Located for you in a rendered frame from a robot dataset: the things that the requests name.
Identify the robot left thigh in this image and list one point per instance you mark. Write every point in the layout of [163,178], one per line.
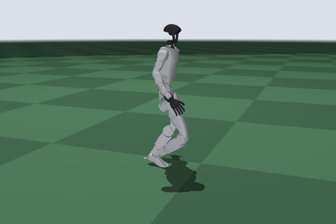
[170,129]

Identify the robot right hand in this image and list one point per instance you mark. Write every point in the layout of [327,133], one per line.
[174,103]

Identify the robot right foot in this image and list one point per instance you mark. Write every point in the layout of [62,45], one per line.
[158,161]

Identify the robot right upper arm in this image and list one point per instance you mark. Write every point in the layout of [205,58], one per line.
[162,56]

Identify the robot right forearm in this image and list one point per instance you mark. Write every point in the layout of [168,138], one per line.
[160,84]

